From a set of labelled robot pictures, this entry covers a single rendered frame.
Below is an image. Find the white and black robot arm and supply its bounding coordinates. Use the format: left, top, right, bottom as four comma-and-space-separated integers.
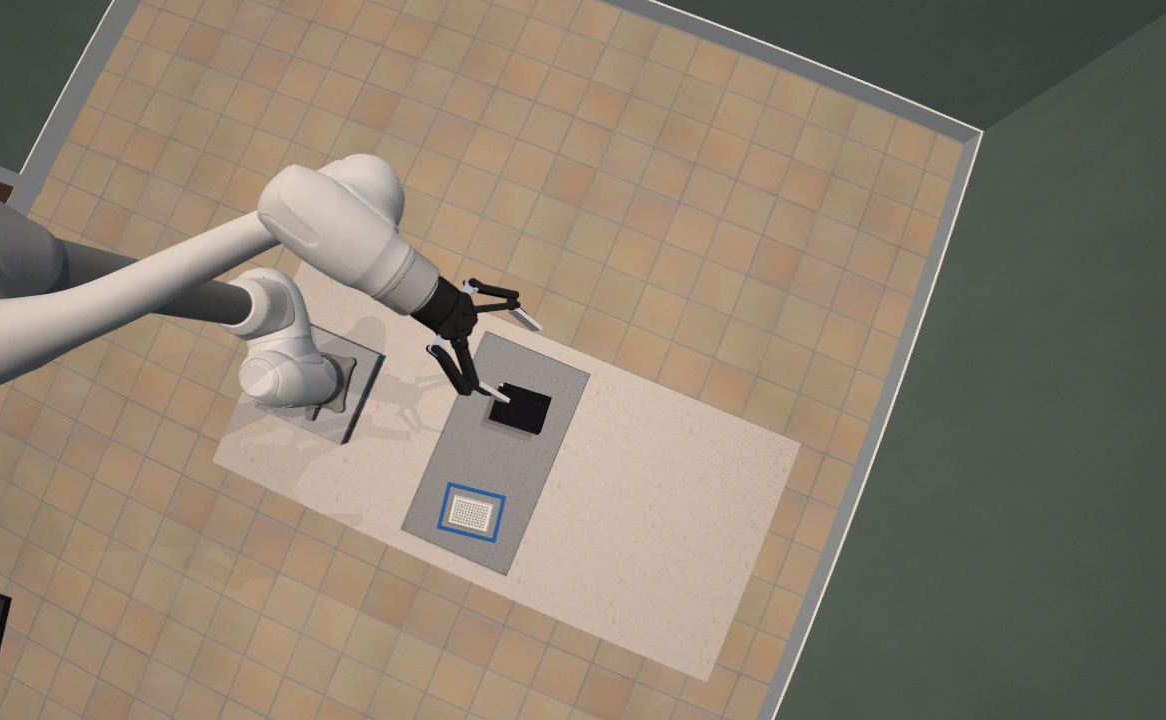
0, 154, 440, 421

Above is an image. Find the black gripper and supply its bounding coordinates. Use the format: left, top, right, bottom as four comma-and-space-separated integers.
410, 277, 543, 403

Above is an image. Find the blue tape outline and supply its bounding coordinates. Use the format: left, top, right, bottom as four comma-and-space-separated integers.
437, 482, 506, 543

